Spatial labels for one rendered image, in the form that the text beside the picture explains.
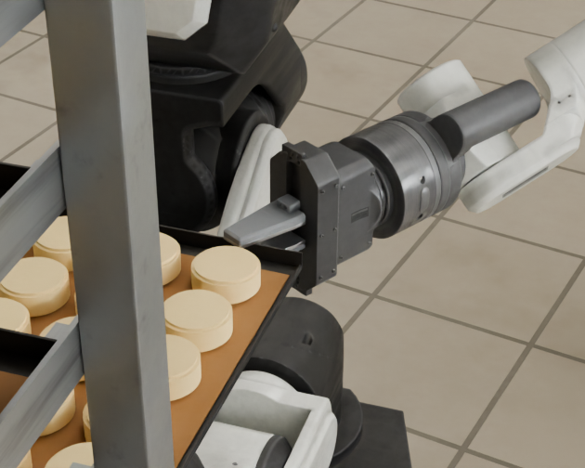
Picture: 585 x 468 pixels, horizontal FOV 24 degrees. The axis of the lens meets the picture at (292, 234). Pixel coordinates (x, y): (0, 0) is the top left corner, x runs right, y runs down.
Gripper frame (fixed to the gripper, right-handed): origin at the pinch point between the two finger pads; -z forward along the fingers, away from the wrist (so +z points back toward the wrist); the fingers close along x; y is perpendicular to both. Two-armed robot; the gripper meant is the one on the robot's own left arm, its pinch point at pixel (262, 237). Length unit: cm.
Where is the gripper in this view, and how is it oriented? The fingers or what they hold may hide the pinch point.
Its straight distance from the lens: 102.7
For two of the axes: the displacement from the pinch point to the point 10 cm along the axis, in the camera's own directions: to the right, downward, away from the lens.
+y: 6.6, 4.1, -6.2
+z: 7.5, -3.6, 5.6
